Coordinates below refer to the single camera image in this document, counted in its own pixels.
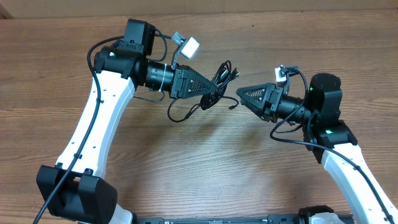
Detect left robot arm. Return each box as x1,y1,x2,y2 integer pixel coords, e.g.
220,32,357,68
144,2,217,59
36,19,216,223

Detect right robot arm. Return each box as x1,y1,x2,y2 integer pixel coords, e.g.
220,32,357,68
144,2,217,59
236,73,397,223

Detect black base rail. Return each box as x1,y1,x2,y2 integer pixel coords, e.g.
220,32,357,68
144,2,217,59
135,214,305,224

